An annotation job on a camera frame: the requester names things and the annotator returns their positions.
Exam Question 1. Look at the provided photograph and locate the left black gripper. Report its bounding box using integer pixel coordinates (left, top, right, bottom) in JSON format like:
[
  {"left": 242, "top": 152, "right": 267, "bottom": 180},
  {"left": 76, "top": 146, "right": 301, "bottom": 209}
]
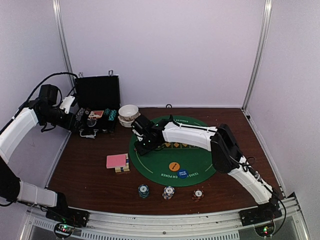
[{"left": 41, "top": 106, "right": 85, "bottom": 133}]

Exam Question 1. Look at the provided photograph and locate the orange round blind button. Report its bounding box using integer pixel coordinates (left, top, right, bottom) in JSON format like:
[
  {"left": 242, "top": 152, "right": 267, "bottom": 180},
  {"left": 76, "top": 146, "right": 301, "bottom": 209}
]
[{"left": 168, "top": 162, "right": 180, "bottom": 172}]

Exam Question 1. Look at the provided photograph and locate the blue small blind button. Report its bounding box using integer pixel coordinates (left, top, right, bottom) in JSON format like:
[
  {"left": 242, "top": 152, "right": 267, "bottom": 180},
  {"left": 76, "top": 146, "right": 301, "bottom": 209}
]
[{"left": 177, "top": 169, "right": 189, "bottom": 179}]

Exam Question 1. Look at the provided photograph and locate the blue white poker chip stack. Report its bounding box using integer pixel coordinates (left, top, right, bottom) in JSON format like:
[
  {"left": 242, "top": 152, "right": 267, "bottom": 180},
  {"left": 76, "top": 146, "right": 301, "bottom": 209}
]
[{"left": 162, "top": 186, "right": 175, "bottom": 200}]

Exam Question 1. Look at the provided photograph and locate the brown poker chip stack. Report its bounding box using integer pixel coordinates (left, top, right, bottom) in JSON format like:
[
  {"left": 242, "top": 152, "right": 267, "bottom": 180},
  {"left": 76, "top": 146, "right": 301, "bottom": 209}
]
[{"left": 192, "top": 189, "right": 204, "bottom": 202}]

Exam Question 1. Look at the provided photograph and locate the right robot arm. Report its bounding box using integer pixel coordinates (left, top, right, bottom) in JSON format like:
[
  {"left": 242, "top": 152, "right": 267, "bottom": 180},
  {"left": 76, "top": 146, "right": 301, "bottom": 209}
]
[{"left": 131, "top": 115, "right": 282, "bottom": 221}]

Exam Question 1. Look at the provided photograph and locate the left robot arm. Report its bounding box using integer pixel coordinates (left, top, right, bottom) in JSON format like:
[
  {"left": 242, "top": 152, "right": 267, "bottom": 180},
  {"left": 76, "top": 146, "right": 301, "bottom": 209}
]
[{"left": 0, "top": 95, "right": 76, "bottom": 222}]

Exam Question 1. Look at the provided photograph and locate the white scalloped ceramic dish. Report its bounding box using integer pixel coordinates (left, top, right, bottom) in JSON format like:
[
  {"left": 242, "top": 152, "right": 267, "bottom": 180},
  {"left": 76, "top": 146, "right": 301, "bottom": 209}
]
[{"left": 118, "top": 113, "right": 141, "bottom": 128}]

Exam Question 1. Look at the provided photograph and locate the white ceramic bowl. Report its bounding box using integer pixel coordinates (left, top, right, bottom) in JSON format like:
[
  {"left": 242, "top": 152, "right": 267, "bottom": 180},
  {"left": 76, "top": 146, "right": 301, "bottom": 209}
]
[{"left": 118, "top": 104, "right": 139, "bottom": 121}]

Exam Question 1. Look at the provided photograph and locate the blue cream chip row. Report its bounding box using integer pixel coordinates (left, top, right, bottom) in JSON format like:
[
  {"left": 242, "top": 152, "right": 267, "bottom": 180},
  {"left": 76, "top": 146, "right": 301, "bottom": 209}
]
[{"left": 75, "top": 108, "right": 85, "bottom": 123}]

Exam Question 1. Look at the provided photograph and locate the green round poker mat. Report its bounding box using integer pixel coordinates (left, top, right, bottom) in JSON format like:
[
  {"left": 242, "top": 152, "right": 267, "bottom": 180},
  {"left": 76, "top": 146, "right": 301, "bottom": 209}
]
[{"left": 128, "top": 116, "right": 221, "bottom": 188}]

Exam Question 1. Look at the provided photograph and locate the gold striped card box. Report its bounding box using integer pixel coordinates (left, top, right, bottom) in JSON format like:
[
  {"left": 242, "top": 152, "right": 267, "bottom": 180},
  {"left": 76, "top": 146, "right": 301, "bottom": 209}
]
[{"left": 114, "top": 153, "right": 130, "bottom": 173}]

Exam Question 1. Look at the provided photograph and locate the red playing card deck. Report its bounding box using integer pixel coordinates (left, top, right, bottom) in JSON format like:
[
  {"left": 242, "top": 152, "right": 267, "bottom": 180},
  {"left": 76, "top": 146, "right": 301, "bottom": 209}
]
[{"left": 106, "top": 153, "right": 127, "bottom": 169}]

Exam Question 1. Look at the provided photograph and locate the teal chip row in case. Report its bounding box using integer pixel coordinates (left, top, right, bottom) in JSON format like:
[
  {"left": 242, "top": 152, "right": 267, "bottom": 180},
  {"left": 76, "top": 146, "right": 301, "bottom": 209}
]
[{"left": 108, "top": 109, "right": 118, "bottom": 122}]

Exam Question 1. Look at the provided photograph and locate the clear round dealer button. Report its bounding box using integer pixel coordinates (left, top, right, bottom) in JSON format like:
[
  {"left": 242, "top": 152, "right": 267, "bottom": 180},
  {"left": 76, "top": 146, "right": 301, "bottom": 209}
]
[{"left": 86, "top": 118, "right": 97, "bottom": 128}]

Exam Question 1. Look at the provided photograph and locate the card deck in case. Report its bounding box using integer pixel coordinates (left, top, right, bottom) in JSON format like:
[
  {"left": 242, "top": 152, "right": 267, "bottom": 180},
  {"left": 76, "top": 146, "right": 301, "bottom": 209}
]
[{"left": 88, "top": 110, "right": 104, "bottom": 119}]

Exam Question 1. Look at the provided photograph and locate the black poker chip case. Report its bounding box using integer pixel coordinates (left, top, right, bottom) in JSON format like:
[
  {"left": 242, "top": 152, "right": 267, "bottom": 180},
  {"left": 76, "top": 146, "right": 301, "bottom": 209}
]
[{"left": 74, "top": 70, "right": 121, "bottom": 139}]

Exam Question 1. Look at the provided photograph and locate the teal poker chip stack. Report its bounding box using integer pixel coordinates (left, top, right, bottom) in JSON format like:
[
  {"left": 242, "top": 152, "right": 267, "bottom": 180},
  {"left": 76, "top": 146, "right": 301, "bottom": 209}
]
[{"left": 138, "top": 184, "right": 150, "bottom": 199}]

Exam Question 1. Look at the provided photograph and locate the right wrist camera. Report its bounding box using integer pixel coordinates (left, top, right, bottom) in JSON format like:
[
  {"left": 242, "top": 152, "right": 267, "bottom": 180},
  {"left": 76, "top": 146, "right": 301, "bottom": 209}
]
[{"left": 131, "top": 114, "right": 155, "bottom": 142}]

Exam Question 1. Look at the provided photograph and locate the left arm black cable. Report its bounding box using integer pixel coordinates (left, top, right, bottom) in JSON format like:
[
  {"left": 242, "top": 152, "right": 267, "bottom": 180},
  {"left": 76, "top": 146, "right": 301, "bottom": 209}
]
[{"left": 24, "top": 71, "right": 79, "bottom": 106}]

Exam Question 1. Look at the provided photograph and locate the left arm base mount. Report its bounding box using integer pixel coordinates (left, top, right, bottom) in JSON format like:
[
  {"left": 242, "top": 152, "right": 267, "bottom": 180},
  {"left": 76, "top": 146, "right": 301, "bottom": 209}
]
[{"left": 45, "top": 208, "right": 90, "bottom": 228}]

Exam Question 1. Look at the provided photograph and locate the left aluminium frame post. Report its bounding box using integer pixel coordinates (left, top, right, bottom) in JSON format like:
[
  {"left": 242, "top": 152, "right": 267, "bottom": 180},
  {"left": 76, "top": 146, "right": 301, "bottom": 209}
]
[{"left": 52, "top": 0, "right": 80, "bottom": 106}]

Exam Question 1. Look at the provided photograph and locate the aluminium frame post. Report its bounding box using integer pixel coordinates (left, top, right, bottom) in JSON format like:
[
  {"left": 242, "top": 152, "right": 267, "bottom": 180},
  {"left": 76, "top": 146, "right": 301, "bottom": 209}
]
[
  {"left": 52, "top": 0, "right": 80, "bottom": 106},
  {"left": 241, "top": 0, "right": 273, "bottom": 113}
]

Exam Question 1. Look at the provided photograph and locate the front aluminium rail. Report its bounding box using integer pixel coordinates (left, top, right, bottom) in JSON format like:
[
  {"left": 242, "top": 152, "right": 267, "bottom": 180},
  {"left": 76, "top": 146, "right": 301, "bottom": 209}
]
[{"left": 18, "top": 196, "right": 311, "bottom": 240}]

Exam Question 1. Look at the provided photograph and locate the right aluminium frame post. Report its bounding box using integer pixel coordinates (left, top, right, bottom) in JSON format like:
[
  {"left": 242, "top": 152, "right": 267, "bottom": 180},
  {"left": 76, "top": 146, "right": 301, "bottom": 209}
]
[{"left": 241, "top": 0, "right": 273, "bottom": 113}]

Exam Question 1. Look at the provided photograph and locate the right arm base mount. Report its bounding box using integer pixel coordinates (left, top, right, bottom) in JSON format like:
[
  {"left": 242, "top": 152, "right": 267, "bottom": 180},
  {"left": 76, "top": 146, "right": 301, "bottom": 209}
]
[{"left": 239, "top": 207, "right": 283, "bottom": 227}]

